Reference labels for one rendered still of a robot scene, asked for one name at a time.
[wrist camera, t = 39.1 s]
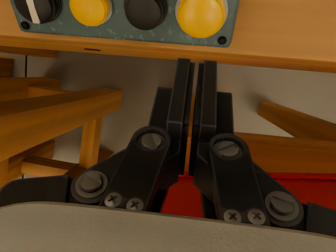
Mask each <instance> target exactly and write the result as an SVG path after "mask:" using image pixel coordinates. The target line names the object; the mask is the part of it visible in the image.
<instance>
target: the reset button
mask: <svg viewBox="0 0 336 252"><path fill-rule="evenodd" d="M69 7H70V10H71V13H72V15H73V16H74V17H75V18H76V20H77V21H79V22H80V23H82V24H83V25H86V26H91V27H94V26H98V25H100V24H102V23H103V22H104V21H105V20H106V18H107V16H108V14H109V10H110V6H109V2H108V0H69Z"/></svg>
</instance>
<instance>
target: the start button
mask: <svg viewBox="0 0 336 252"><path fill-rule="evenodd" d="M225 15H226V12H225V5H224V2H223V0H181V1H180V3H179V6H178V10H177V20H178V23H179V26H180V27H181V29H182V30H183V31H184V32H185V33H186V34H188V35H189V36H192V37H195V38H207V37H210V36H212V35H214V34H215V33H216V32H218V31H219V30H220V28H221V27H222V25H223V23H224V21H225Z"/></svg>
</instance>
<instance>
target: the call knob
mask: <svg viewBox="0 0 336 252"><path fill-rule="evenodd" d="M14 4H15V7H16V9H17V10H18V12H19V13H20V14H21V15H22V16H23V17H24V18H25V19H27V20H28V21H30V22H33V23H34V24H46V23H48V22H50V21H51V20H52V19H53V18H54V16H55V15H56V14H57V11H58V3H57V0H14Z"/></svg>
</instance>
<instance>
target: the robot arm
mask: <svg viewBox="0 0 336 252"><path fill-rule="evenodd" d="M190 61H191V59H186V58H178V59H177V65H176V70H175V76H174V82H173V87H164V86H158V87H157V89H156V94H155V98H154V102H153V106H152V110H151V115H150V119H149V123H148V126H144V127H142V128H140V129H138V130H137V131H136V132H135V133H134V134H133V136H132V138H131V140H130V142H129V144H128V146H127V148H125V149H123V150H121V151H119V152H117V153H115V154H114V155H112V156H110V157H108V158H106V159H104V160H102V161H101V162H99V163H97V164H95V165H93V166H91V167H89V168H87V169H86V170H84V171H82V172H81V173H79V174H78V175H77V176H76V177H70V176H69V174H67V175H56V176H44V177H32V178H21V179H16V180H12V181H10V182H8V183H6V184H5V185H4V186H3V187H2V188H1V189H0V252H336V210H334V209H331V208H328V207H324V206H321V205H318V204H315V203H311V202H307V204H305V203H302V202H300V201H299V199H298V198H297V197H296V196H295V195H294V194H292V193H291V192H290V191H289V190H287V189H286V188H285V187H284V186H282V185H281V184H280V183H279V182H278V181H276V180H275V179H274V178H273V177H271V176H270V175H269V174H268V173H266V172H265V171H264V170H263V169H261V168H260V167H259V166H258V165H257V164H255V163H254V162H253V161H252V158H251V154H250V151H249V147H248V145H247V143H246V142H245V141H244V140H243V139H242V138H240V137H239V136H237V135H234V118H233V98H232V93H230V92H219V91H217V61H210V60H204V63H199V66H198V75H197V84H196V93H195V103H194V112H193V123H192V134H191V145H190V156H189V168H188V176H193V180H192V184H194V185H195V186H196V187H197V188H198V189H199V190H200V201H201V209H202V217H203V218H201V217H192V216H184V215H175V214H167V213H162V211H163V208H164V205H165V201H166V198H167V195H168V191H169V187H171V186H172V185H174V184H175V183H177V182H178V179H179V175H184V171H185V161H186V151H187V141H188V131H189V121H190V111H191V101H192V91H193V80H194V70H195V63H193V62H190Z"/></svg>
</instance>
